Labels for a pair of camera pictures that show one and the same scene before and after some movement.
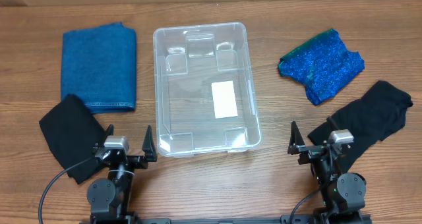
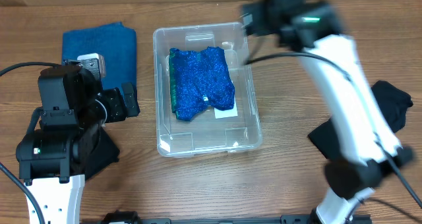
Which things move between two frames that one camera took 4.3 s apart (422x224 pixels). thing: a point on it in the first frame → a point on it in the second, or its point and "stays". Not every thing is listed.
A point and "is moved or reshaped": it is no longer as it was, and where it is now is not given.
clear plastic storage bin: [205, 93] stays
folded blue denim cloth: [99, 66] stays
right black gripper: [295, 145] → [251, 20]
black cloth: [386, 106] stays
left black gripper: [150, 153] → [119, 111]
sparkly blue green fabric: [323, 65] is moved or reshaped
